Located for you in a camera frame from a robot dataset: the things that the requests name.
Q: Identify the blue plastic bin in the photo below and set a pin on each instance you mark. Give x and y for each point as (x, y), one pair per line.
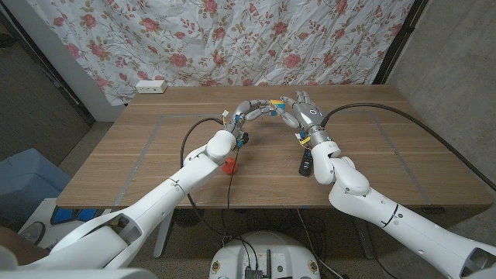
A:
(27, 182)

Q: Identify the blue floor pad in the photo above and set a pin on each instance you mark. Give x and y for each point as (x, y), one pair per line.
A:
(86, 214)
(62, 216)

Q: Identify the white power strip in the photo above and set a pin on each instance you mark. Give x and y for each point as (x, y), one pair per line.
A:
(151, 87)

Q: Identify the white robot torso base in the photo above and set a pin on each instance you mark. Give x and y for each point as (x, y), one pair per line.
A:
(290, 252)

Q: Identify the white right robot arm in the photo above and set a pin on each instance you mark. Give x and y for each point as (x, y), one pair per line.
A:
(387, 217)

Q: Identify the white floral backdrop cloth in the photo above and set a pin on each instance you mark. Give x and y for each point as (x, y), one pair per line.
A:
(271, 38)

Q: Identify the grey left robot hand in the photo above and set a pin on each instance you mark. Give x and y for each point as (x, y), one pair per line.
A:
(242, 112)

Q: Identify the black backdrop stand pole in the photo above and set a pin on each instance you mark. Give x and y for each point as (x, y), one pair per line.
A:
(402, 38)

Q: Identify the multicoloured Rubik's cube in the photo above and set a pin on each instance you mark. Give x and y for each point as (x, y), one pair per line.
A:
(278, 106)

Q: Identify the black TV remote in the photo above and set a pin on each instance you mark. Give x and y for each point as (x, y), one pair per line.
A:
(306, 166)

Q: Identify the red round ball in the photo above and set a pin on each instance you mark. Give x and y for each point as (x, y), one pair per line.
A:
(232, 167)

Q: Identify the white floor mat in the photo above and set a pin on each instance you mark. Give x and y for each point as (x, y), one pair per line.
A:
(38, 209)

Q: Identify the grey sneaker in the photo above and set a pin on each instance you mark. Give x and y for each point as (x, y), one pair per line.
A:
(33, 232)

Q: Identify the person bare leg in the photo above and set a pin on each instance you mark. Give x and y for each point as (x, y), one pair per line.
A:
(19, 248)

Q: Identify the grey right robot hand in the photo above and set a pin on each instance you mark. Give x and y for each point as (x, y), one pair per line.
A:
(310, 116)

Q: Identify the grey metal table leg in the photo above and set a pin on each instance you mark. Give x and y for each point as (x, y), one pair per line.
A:
(159, 248)
(366, 244)

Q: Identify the black round floor base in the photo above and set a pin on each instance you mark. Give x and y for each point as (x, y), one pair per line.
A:
(191, 218)

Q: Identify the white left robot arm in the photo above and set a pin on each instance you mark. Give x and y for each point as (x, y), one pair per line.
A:
(186, 182)

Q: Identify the white robot chest edge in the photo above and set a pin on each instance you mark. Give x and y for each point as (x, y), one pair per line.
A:
(77, 274)

